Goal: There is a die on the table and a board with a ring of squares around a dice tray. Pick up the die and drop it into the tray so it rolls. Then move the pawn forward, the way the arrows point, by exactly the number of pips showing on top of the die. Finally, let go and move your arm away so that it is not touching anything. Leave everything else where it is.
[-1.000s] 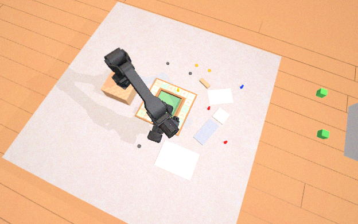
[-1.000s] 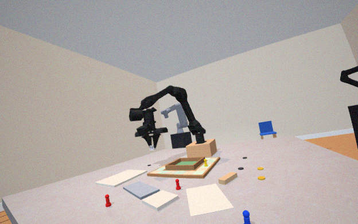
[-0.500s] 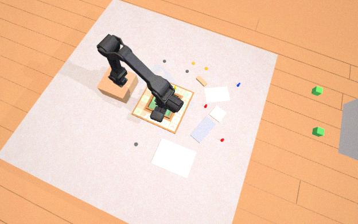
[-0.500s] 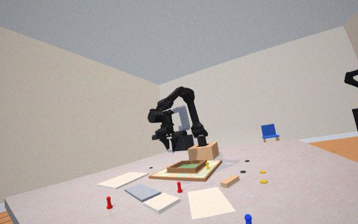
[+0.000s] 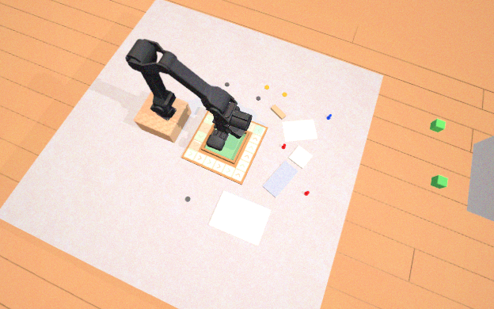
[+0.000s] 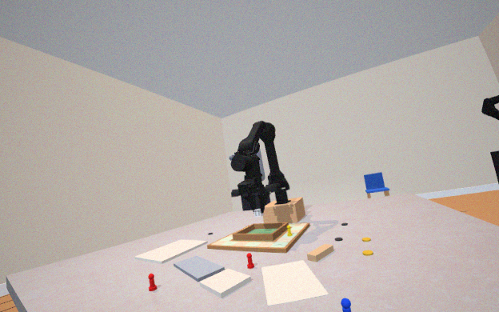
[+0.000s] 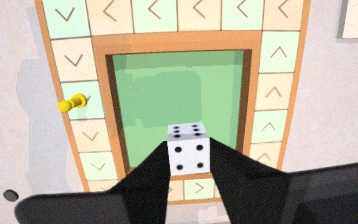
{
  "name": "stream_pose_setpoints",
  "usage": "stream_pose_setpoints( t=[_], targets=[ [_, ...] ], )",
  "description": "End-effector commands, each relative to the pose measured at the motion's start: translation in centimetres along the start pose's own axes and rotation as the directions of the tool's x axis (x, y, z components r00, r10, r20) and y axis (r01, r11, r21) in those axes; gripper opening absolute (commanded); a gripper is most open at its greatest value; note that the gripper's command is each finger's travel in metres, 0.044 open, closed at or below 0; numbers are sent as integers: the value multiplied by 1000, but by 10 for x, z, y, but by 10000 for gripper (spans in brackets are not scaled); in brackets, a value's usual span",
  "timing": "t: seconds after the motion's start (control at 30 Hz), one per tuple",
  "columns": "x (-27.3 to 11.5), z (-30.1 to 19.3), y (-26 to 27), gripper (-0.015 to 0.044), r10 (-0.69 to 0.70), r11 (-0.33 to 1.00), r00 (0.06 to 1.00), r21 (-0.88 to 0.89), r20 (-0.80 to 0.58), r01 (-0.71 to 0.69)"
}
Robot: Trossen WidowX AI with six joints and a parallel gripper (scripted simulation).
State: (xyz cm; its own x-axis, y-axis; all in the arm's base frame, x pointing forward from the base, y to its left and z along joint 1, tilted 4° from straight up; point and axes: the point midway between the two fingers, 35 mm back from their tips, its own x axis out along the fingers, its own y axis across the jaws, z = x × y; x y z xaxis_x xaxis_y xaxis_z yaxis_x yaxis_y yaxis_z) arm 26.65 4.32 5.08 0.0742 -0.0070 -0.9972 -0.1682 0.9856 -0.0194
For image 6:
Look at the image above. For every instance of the red pawn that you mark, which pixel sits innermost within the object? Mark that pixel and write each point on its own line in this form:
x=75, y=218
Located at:
x=152, y=286
x=250, y=263

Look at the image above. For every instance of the white die with black pips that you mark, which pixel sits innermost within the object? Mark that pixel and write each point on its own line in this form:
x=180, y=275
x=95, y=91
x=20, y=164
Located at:
x=257, y=213

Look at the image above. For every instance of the blue pawn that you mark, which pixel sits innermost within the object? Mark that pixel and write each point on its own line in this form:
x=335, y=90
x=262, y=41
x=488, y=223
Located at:
x=346, y=305

